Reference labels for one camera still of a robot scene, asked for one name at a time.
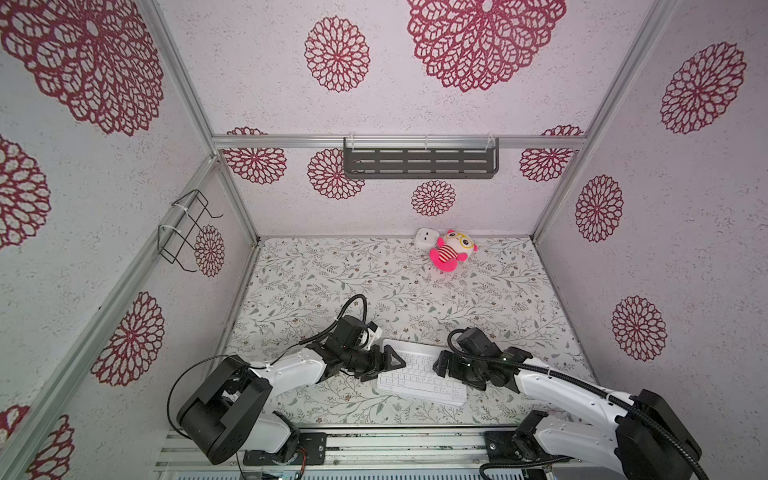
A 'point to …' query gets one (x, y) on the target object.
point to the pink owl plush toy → (450, 250)
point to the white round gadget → (426, 239)
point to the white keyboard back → (417, 379)
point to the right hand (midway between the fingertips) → (442, 370)
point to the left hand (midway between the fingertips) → (395, 370)
